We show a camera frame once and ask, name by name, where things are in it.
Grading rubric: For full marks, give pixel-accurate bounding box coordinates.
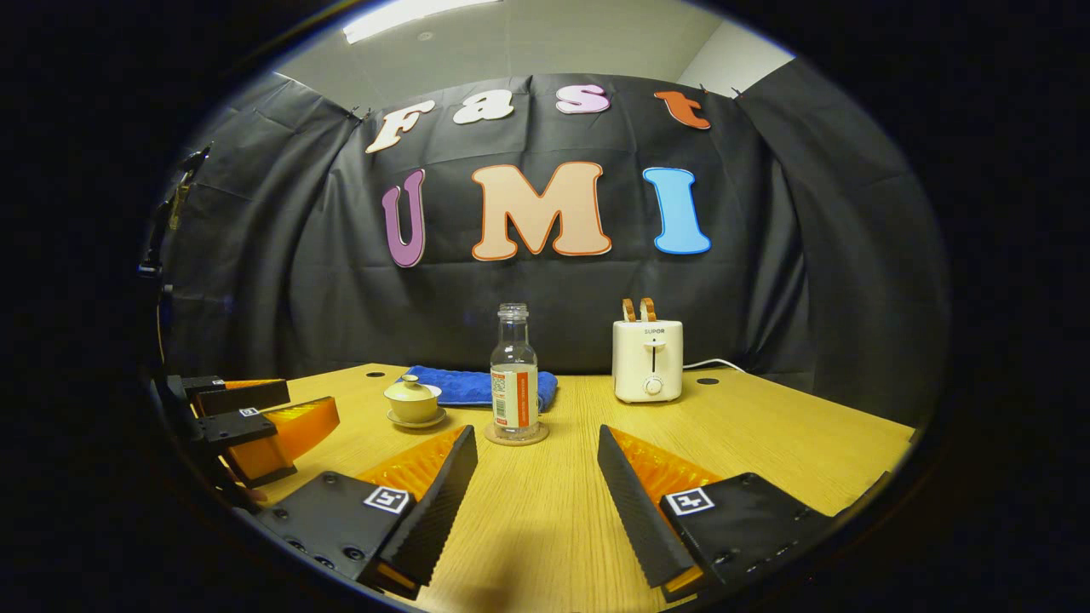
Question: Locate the round cork coaster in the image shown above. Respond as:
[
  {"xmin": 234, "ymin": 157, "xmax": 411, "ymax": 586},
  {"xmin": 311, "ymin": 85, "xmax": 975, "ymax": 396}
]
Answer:
[{"xmin": 485, "ymin": 421, "xmax": 550, "ymax": 447}]

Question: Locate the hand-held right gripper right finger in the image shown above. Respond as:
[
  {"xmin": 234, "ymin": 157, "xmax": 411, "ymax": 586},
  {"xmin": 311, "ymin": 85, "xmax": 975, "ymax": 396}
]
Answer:
[{"xmin": 596, "ymin": 424, "xmax": 895, "ymax": 604}]

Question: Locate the black backdrop cloth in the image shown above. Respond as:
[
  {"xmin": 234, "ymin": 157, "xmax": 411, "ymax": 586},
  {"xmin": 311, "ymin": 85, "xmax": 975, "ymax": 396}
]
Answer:
[{"xmin": 158, "ymin": 60, "xmax": 950, "ymax": 422}]

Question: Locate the clear water bottle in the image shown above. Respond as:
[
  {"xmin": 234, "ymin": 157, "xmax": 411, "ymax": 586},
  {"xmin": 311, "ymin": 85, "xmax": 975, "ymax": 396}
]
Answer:
[{"xmin": 490, "ymin": 303, "xmax": 541, "ymax": 439}]

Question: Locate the white toaster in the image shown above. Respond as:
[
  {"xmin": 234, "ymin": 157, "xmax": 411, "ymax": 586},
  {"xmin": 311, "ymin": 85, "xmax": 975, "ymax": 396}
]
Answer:
[{"xmin": 612, "ymin": 319, "xmax": 685, "ymax": 404}]

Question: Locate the cream teacup lid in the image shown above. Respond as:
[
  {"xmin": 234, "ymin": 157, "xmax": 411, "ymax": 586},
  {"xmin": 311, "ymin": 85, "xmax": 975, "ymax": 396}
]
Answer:
[{"xmin": 383, "ymin": 375, "xmax": 443, "ymax": 403}]

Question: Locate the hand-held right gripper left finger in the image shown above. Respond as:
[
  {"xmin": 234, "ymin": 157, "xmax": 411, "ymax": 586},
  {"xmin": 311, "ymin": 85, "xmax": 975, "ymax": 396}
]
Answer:
[{"xmin": 254, "ymin": 424, "xmax": 480, "ymax": 600}]

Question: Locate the blue towel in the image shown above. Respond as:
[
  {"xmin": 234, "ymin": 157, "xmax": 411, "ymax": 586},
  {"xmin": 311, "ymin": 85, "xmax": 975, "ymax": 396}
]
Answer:
[{"xmin": 400, "ymin": 365, "xmax": 559, "ymax": 413}]

